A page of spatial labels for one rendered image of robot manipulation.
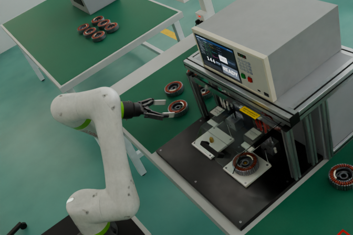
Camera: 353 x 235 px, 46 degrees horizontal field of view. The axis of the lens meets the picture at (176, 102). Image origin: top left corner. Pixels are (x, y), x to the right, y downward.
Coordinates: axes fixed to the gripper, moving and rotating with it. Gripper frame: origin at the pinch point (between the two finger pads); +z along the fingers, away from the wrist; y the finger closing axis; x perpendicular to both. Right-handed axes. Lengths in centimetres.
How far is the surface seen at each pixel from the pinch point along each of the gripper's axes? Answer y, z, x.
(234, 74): 48, 3, 44
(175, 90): -13.6, 9.0, 3.7
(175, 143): 24.9, -4.2, -5.9
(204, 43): 33, -5, 51
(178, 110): 4.8, 4.4, 1.0
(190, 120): 11.8, 8.6, -0.8
